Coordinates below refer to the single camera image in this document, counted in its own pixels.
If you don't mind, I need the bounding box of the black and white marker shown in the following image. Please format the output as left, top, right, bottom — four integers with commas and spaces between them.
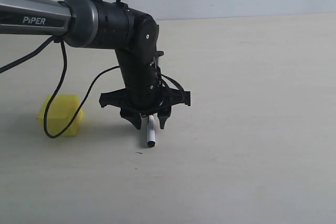
146, 115, 156, 148

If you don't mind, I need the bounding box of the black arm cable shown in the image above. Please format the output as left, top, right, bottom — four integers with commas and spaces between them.
0, 0, 136, 138

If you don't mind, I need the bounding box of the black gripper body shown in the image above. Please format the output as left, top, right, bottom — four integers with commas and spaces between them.
99, 87, 191, 114

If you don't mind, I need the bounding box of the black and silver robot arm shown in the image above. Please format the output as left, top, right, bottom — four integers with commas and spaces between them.
1, 0, 191, 129

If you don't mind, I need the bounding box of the yellow foam cube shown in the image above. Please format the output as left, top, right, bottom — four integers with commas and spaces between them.
47, 94, 83, 137

